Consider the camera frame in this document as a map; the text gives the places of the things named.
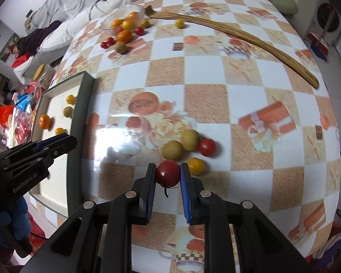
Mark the orange mandarin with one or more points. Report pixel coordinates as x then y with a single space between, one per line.
45 121
128 24
116 23
133 15
124 36

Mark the yellow cherry tomato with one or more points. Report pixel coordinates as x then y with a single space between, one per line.
144 23
70 99
196 166
60 131
179 23

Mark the yellow round lid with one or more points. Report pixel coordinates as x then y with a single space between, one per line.
39 71

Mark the red plastic bag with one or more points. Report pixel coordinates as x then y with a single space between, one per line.
5 114

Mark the white washing machine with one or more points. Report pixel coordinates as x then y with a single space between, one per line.
329 17

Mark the person's left hand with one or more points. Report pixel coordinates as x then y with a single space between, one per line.
2 221

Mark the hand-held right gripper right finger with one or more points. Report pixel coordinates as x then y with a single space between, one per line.
185 193

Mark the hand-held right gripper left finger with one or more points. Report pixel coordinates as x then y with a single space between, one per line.
150 193

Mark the dark framed tray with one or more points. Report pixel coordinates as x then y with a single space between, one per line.
83 113

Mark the dark purple cloth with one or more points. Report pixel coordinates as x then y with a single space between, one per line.
39 35

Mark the dark red tomato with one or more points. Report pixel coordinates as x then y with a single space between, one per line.
167 173

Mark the blue packet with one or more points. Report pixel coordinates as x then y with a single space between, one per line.
23 101

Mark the clear glass bowl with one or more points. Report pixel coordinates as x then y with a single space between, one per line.
108 22

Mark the red broom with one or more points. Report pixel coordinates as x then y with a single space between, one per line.
318 45

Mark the small red cherry tomato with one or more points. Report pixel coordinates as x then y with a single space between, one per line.
110 41
104 45

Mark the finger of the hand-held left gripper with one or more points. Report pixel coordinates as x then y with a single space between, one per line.
52 138
65 145

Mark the long wooden back scratcher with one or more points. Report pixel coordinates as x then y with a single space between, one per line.
244 37

